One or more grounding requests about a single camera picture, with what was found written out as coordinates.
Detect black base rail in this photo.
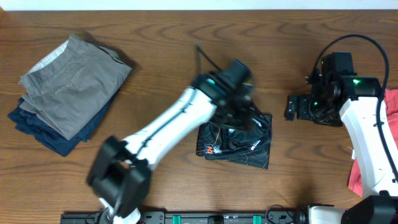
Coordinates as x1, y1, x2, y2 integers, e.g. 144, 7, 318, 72
60, 210, 309, 224

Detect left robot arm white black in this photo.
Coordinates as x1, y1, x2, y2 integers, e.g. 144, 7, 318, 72
86, 60, 254, 223

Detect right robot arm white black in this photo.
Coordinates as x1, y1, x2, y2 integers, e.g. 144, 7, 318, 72
285, 52, 397, 223

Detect folded grey trousers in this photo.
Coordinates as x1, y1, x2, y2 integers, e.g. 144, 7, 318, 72
20, 34, 131, 139

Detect red printed t-shirt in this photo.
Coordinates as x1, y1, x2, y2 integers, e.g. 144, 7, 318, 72
341, 90, 397, 198

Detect folded navy blue garment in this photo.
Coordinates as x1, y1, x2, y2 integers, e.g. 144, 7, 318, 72
7, 90, 119, 157

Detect black cycling jersey orange lines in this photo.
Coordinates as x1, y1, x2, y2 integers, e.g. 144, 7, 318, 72
196, 106, 272, 169

